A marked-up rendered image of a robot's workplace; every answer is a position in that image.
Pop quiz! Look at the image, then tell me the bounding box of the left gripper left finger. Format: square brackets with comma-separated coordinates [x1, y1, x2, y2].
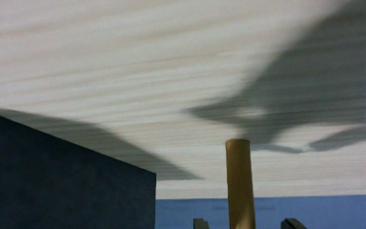
[193, 219, 210, 229]

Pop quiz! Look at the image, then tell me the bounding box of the dark grey open box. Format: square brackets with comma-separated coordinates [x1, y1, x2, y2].
[0, 116, 156, 229]

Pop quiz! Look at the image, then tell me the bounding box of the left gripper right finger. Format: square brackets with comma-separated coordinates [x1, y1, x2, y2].
[281, 219, 307, 229]

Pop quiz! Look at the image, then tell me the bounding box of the tan wooden peg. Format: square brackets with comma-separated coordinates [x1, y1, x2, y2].
[225, 139, 256, 229]

